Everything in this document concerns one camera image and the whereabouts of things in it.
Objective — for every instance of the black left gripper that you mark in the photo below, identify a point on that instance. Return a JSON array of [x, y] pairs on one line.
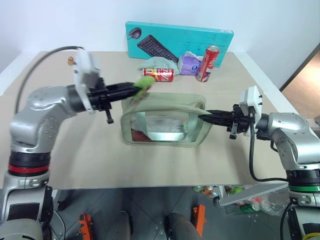
[[98, 97]]

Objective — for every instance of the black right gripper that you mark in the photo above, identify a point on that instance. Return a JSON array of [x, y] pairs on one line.
[[240, 120]]

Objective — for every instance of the green pouch with clear window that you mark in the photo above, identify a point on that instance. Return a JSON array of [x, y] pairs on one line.
[[165, 120]]

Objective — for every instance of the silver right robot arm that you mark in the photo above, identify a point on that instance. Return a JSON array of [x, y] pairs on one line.
[[290, 140]]

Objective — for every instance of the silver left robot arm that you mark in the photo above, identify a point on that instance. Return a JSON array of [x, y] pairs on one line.
[[37, 112]]

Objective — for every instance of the short red soda can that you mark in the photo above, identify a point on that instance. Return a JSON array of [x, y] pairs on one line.
[[160, 74]]

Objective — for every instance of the pale green cloth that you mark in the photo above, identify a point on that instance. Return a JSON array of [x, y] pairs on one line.
[[157, 62]]

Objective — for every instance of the tall red soda can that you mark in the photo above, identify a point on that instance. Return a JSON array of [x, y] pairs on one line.
[[208, 62]]

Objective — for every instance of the small red yellow object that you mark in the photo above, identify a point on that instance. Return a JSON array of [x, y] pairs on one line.
[[71, 60]]

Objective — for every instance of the purple tissue pack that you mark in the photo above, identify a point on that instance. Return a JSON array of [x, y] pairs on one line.
[[188, 65]]

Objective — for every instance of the teal keyboard box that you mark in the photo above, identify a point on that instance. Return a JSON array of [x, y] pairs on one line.
[[180, 37]]

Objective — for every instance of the grey flat panel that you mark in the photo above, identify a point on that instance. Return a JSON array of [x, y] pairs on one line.
[[250, 193]]

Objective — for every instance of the clear bag of cans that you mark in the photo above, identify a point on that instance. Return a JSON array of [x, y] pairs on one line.
[[260, 203]]

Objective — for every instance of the orange clamp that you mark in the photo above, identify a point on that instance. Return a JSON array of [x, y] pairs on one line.
[[85, 226], [199, 220]]

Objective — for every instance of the dark rounded shape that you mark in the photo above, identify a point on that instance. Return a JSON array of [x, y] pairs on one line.
[[181, 226]]

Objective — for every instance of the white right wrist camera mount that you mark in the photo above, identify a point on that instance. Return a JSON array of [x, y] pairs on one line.
[[251, 98]]

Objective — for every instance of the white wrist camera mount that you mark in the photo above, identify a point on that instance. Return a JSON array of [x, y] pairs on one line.
[[251, 98], [83, 62]]

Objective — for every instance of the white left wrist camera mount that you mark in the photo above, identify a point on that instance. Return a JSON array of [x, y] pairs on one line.
[[83, 62]]

